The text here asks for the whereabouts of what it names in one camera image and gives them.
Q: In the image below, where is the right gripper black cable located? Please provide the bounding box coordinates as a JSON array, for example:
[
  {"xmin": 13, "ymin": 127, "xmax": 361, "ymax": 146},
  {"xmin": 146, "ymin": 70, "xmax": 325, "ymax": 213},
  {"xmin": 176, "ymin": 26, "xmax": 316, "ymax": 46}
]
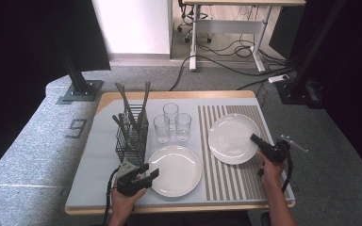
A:
[{"xmin": 281, "ymin": 153, "xmax": 295, "ymax": 194}]

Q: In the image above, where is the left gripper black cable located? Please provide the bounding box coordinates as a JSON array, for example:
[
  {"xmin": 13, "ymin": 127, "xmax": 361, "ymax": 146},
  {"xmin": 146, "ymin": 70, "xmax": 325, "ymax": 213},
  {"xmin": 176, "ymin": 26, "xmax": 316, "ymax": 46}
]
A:
[{"xmin": 102, "ymin": 166, "xmax": 122, "ymax": 225}]

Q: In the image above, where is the white desk with metal frame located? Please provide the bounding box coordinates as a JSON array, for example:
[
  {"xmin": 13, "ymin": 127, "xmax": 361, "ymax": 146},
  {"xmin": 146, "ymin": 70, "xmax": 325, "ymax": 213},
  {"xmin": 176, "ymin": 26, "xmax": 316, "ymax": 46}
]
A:
[{"xmin": 181, "ymin": 0, "xmax": 306, "ymax": 73}]

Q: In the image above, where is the silver fork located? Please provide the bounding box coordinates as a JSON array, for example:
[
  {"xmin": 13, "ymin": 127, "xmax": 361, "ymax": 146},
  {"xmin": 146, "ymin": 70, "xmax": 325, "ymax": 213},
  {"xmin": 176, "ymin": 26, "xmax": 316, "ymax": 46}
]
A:
[{"xmin": 137, "ymin": 82, "xmax": 150, "ymax": 130}]

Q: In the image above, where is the tangle of black cables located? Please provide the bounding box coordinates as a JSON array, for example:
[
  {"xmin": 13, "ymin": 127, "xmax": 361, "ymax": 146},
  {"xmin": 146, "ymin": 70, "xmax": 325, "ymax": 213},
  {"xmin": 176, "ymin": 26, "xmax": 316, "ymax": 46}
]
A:
[{"xmin": 196, "ymin": 31, "xmax": 288, "ymax": 69}]

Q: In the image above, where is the black metal stand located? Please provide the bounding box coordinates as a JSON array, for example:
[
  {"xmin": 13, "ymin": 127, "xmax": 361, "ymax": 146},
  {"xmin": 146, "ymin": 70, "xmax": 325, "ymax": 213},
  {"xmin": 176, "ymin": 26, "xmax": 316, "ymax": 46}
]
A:
[
  {"xmin": 56, "ymin": 46, "xmax": 105, "ymax": 103},
  {"xmin": 276, "ymin": 0, "xmax": 348, "ymax": 109}
]

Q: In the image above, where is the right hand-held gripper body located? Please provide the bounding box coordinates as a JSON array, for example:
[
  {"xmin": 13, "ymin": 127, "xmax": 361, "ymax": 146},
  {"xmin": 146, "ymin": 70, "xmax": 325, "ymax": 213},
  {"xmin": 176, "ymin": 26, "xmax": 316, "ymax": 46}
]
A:
[{"xmin": 259, "ymin": 135, "xmax": 309, "ymax": 164}]

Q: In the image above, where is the clear drinking glass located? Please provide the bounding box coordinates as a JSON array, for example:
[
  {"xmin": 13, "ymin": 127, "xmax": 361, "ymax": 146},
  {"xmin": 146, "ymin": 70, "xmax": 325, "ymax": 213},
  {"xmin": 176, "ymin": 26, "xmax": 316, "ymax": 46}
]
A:
[
  {"xmin": 162, "ymin": 102, "xmax": 180, "ymax": 131},
  {"xmin": 153, "ymin": 114, "xmax": 171, "ymax": 144},
  {"xmin": 174, "ymin": 112, "xmax": 192, "ymax": 143}
]

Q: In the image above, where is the long black floor cable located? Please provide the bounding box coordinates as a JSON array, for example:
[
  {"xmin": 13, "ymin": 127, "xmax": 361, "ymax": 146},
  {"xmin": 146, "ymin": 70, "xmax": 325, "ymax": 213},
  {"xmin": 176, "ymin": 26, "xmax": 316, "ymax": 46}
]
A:
[{"xmin": 169, "ymin": 55, "xmax": 296, "ymax": 92}]

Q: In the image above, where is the person's left hand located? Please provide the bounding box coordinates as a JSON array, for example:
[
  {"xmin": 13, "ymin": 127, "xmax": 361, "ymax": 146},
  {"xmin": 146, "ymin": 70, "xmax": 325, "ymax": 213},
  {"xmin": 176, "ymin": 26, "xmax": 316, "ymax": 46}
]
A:
[{"xmin": 108, "ymin": 175, "xmax": 147, "ymax": 221}]

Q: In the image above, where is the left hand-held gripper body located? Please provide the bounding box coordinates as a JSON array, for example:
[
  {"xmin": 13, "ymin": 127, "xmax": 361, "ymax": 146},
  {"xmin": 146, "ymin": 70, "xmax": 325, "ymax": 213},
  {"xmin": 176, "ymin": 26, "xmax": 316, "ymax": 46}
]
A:
[{"xmin": 116, "ymin": 159, "xmax": 146, "ymax": 198}]

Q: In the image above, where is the person's right hand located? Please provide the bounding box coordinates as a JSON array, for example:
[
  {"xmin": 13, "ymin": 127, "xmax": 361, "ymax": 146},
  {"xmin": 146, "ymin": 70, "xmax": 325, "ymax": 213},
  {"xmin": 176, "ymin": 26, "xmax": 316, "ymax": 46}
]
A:
[{"xmin": 255, "ymin": 150, "xmax": 287, "ymax": 190}]

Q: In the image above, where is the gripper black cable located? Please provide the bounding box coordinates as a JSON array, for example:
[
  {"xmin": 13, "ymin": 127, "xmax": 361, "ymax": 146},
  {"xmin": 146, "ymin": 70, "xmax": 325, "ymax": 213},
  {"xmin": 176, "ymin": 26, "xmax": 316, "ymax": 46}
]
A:
[
  {"xmin": 102, "ymin": 166, "xmax": 122, "ymax": 225},
  {"xmin": 281, "ymin": 153, "xmax": 295, "ymax": 194}
]

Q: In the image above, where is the white plate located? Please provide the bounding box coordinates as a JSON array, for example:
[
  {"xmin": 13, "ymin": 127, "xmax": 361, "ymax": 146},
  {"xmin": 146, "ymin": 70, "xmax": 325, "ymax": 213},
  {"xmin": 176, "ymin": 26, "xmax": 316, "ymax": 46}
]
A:
[
  {"xmin": 146, "ymin": 144, "xmax": 203, "ymax": 199},
  {"xmin": 206, "ymin": 112, "xmax": 261, "ymax": 166}
]

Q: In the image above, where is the grey striped placemat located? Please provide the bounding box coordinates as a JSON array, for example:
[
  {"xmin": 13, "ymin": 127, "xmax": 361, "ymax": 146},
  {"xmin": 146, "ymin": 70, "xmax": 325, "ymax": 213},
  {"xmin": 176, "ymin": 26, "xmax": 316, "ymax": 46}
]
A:
[{"xmin": 197, "ymin": 105, "xmax": 293, "ymax": 202}]

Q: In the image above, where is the black office chair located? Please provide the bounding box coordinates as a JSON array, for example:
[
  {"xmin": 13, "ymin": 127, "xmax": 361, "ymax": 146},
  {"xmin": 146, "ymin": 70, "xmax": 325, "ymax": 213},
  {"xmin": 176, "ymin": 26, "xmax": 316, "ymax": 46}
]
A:
[{"xmin": 176, "ymin": 0, "xmax": 213, "ymax": 44}]

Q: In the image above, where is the white partition panel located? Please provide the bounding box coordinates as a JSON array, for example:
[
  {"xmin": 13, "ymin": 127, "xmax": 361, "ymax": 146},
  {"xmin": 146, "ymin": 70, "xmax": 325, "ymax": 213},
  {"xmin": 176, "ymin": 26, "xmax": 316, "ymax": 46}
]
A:
[{"xmin": 92, "ymin": 0, "xmax": 173, "ymax": 59}]

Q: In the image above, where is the white power strip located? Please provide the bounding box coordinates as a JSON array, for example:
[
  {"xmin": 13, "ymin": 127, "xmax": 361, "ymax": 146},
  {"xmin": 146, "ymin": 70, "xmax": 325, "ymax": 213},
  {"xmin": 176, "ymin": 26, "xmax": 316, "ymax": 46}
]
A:
[{"xmin": 268, "ymin": 73, "xmax": 290, "ymax": 85}]

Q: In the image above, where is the black wire cutlery basket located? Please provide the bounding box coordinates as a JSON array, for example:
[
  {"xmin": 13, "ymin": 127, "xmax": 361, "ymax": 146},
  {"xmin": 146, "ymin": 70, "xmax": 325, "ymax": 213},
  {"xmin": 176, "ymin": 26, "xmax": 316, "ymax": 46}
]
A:
[{"xmin": 115, "ymin": 104, "xmax": 150, "ymax": 169}]

